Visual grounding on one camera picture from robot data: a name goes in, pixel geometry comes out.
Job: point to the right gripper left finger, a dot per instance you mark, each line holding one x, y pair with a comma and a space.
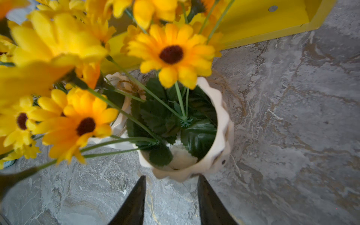
132, 210

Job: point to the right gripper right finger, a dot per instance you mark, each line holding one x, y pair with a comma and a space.
211, 209

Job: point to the sunflower pot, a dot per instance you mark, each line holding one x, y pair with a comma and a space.
48, 63
182, 126

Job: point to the yellow shelf unit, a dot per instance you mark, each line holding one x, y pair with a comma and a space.
267, 22

